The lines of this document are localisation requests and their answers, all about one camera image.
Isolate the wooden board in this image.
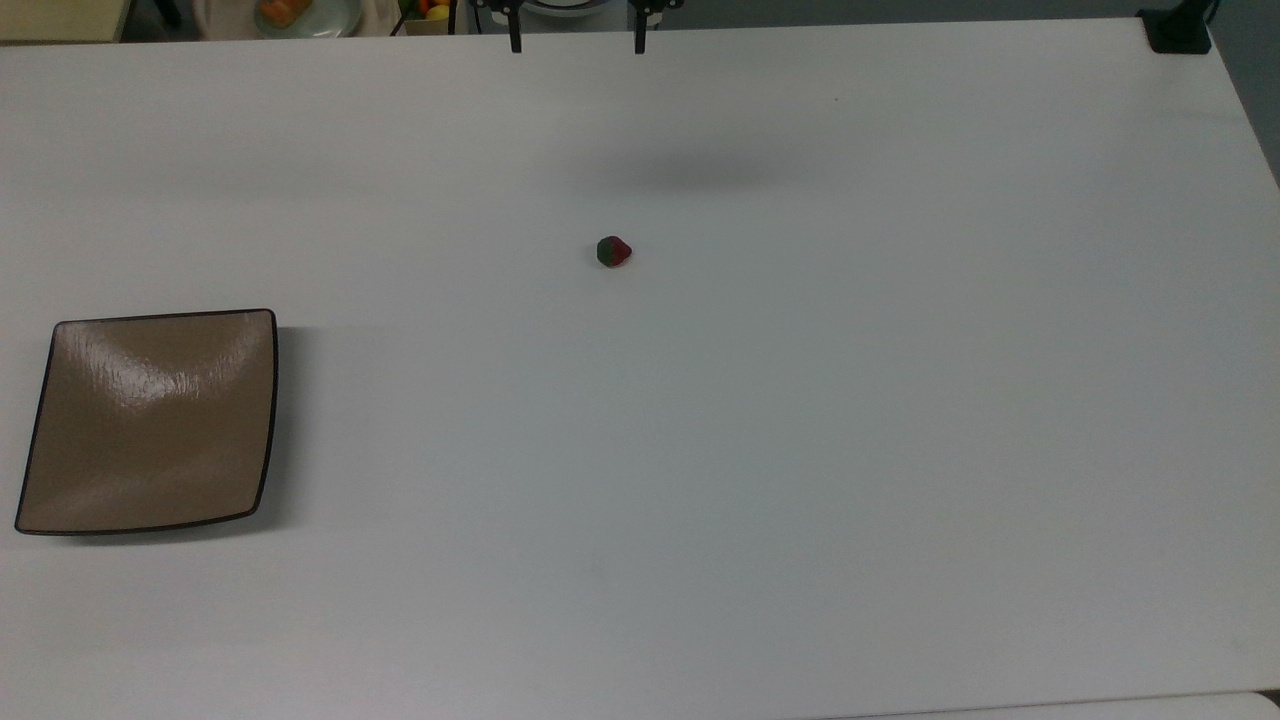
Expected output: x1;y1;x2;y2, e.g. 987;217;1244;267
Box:
0;0;133;44

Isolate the round plate with fruit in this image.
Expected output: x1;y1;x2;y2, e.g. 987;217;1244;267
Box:
252;0;363;40

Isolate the dark robot gripper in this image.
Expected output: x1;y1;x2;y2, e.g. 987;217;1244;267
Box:
470;0;691;56

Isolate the box of toy fruit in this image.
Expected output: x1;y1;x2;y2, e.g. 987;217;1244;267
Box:
398;0;457;37

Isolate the square brown ceramic plate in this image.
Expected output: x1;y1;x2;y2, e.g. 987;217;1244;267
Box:
14;308;279;537

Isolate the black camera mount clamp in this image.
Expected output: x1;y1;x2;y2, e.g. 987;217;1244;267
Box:
1138;0;1215;55

